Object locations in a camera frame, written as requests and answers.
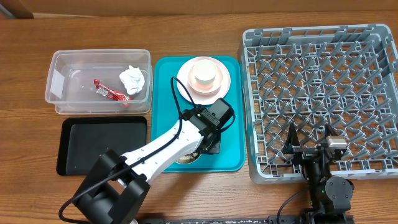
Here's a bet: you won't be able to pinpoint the white napkin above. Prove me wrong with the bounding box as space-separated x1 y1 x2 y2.
119 65 145 95

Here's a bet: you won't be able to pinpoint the red snack wrapper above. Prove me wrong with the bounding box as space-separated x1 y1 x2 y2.
93 79 132 108

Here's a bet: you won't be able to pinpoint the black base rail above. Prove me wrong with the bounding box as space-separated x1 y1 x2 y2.
137 215 354 224

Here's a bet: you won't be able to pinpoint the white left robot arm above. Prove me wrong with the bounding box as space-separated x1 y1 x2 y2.
70 104 235 223

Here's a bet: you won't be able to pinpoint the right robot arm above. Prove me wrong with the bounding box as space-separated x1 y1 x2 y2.
282 123 354 223

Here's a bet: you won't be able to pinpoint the cream cup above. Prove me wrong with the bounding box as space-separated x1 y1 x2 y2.
193 59 218 86

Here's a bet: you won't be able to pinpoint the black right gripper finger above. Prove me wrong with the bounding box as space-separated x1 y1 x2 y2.
325 123 338 138
285 123 300 147

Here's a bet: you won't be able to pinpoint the rice and food scraps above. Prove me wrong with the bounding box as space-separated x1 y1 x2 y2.
177 155 195 164

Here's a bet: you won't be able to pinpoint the black tray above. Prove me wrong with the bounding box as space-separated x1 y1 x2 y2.
56 116 147 176

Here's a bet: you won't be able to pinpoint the teal serving tray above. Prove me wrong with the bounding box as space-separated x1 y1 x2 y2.
151 56 246 173

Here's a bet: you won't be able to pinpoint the grey dishwasher rack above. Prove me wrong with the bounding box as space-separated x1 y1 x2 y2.
239 24 397 184

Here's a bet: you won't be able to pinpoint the clear plastic waste bin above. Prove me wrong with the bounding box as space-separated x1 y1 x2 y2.
45 49 153 115

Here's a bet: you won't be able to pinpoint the grey bowl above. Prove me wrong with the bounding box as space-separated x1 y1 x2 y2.
176 152 200 164

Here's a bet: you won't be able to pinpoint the large pink plate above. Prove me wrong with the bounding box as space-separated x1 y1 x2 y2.
176 56 232 106

